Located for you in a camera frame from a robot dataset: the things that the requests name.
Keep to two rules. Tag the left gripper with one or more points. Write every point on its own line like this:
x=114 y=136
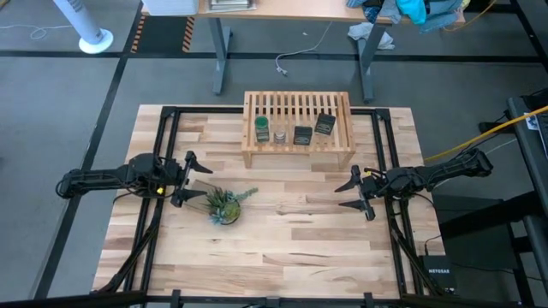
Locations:
x=184 y=179

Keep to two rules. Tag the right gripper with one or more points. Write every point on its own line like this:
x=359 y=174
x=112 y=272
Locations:
x=367 y=192

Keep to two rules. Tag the black spice tin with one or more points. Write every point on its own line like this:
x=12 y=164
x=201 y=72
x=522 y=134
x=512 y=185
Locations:
x=324 y=124
x=302 y=135

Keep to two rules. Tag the green-lidded glass spice jar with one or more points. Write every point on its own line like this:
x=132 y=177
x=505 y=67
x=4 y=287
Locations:
x=261 y=124

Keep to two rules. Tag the small cork-topped glass jar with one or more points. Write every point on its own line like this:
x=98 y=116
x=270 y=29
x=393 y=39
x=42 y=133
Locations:
x=280 y=137

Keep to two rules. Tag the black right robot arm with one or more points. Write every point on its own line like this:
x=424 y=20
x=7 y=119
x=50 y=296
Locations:
x=449 y=169

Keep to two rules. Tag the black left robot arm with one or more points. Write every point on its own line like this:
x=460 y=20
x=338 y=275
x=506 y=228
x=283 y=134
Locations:
x=107 y=175

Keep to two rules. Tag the wooden slatted shelf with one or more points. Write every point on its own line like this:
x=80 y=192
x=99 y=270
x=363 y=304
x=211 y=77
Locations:
x=295 y=149

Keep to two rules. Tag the brown cardboard piece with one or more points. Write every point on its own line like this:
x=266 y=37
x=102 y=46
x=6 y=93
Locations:
x=197 y=194

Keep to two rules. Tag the succulent plant in black pot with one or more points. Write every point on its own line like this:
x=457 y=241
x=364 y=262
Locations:
x=224 y=209

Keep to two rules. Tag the black Netgear router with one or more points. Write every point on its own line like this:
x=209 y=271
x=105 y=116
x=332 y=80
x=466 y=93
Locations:
x=438 y=274

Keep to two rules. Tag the black hazard-striped floor mat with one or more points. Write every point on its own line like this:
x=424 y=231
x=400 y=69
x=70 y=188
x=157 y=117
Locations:
x=162 y=34

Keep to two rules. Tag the white cloth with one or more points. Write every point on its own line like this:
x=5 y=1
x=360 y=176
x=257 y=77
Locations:
x=364 y=32

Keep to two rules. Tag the stack of books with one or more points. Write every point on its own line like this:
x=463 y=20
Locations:
x=231 y=4

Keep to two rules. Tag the white tower fan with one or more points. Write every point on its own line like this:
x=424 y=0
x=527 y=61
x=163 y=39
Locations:
x=87 y=30

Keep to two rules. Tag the teal garment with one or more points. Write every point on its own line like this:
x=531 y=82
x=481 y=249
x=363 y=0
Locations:
x=411 y=10

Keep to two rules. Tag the wooden desk with grey legs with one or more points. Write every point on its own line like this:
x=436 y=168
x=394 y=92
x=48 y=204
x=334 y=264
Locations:
x=299 y=10

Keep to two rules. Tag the blue denim clothes pile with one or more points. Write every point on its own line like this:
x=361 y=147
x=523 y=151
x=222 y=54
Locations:
x=441 y=15

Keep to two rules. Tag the left wrist camera housing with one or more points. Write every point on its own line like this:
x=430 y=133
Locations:
x=170 y=170

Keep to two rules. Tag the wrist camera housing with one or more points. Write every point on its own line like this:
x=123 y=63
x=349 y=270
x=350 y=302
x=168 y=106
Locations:
x=381 y=179
x=170 y=170

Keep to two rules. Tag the right wrist camera housing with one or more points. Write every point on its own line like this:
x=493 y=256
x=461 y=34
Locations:
x=381 y=179

